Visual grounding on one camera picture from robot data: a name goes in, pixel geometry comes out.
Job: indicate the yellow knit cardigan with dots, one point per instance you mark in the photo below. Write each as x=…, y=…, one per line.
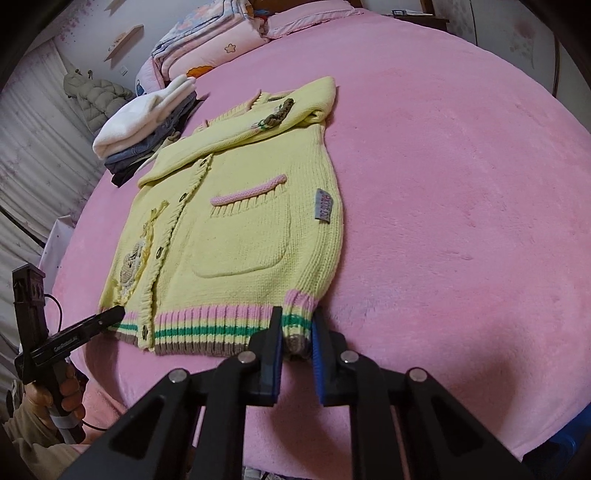
x=240, y=230

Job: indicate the pink bed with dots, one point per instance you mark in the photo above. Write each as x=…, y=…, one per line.
x=438, y=184

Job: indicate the person's left forearm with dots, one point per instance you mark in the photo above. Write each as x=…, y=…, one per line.
x=27, y=452

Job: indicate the light wooden wall shelf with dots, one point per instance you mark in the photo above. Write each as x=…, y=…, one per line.
x=124, y=41

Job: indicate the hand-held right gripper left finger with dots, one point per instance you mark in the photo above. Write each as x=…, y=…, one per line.
x=276, y=369

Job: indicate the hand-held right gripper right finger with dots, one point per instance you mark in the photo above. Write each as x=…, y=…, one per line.
x=317, y=369

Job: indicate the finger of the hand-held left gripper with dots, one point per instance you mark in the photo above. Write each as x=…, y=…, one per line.
x=106, y=319

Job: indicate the wooden nightstand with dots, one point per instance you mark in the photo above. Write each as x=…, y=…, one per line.
x=425, y=22

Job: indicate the white dotted rack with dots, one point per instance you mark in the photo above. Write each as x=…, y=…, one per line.
x=57, y=244

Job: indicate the folded blue jeans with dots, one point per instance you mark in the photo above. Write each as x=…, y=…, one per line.
x=138, y=151

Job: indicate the floral wardrobe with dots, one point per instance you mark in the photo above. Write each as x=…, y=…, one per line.
x=521, y=41

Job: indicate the person's left hand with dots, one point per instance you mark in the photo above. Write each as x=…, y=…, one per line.
x=74, y=392

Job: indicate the folded pale green garment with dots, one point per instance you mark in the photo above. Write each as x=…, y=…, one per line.
x=170, y=137

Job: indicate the folded dark garment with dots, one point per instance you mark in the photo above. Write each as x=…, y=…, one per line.
x=122, y=175

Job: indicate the beige puffer jacket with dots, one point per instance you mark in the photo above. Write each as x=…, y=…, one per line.
x=99, y=99

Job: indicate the pink folded quilt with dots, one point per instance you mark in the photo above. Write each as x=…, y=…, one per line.
x=221, y=48

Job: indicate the white printed cushion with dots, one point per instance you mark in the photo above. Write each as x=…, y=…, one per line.
x=150, y=81

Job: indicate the white folded sweater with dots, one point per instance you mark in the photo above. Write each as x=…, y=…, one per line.
x=134, y=120

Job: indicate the pink pillow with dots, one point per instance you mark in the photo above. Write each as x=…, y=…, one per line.
x=309, y=16

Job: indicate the white curtain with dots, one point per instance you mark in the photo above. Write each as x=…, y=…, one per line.
x=37, y=161

